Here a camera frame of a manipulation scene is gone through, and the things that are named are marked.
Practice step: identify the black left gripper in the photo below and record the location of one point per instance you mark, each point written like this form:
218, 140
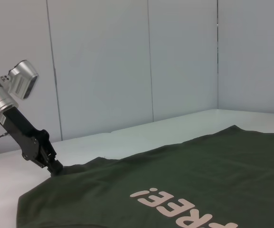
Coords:
32, 145

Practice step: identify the dark green FREE t-shirt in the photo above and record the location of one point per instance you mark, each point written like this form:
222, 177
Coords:
174, 171

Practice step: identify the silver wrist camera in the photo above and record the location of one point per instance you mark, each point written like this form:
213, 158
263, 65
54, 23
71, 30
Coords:
25, 78

